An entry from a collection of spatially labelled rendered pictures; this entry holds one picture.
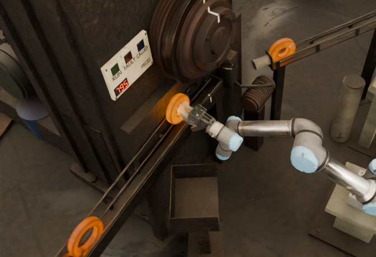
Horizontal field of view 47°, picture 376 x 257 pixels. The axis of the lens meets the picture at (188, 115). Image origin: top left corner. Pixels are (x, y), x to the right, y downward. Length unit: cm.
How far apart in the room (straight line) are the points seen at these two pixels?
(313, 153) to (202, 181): 53
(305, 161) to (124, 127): 80
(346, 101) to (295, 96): 61
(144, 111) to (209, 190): 47
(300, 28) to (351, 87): 126
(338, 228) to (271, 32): 174
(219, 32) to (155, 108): 47
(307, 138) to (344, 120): 90
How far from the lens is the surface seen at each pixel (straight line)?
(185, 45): 179
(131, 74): 182
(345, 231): 262
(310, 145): 189
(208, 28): 178
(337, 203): 238
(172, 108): 201
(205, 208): 199
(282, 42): 240
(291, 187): 274
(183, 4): 177
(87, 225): 189
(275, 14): 385
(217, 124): 198
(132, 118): 198
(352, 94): 260
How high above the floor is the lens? 237
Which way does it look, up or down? 51 degrees down
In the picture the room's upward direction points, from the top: 9 degrees counter-clockwise
